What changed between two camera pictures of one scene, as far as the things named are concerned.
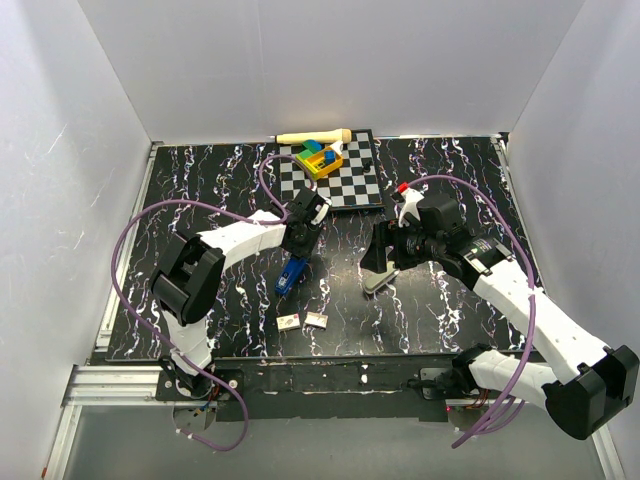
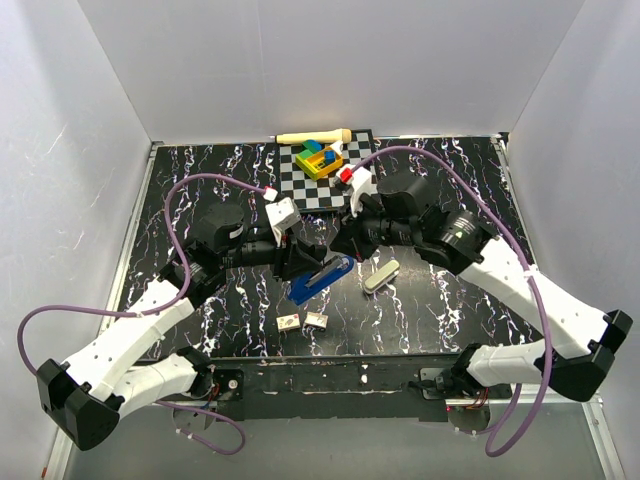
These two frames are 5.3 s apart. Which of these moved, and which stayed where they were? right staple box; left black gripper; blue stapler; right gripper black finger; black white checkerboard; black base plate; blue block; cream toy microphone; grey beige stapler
Moved: blue stapler; left black gripper; right gripper black finger
Stayed: grey beige stapler; blue block; black base plate; right staple box; cream toy microphone; black white checkerboard
